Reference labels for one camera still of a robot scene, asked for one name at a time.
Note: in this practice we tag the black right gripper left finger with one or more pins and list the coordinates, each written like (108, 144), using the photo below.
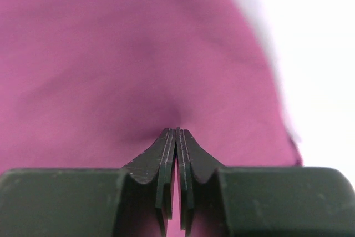
(135, 200)

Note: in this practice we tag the purple cloth wrap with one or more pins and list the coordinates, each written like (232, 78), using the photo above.
(93, 83)

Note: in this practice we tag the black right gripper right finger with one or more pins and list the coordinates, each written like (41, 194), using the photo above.
(217, 200)

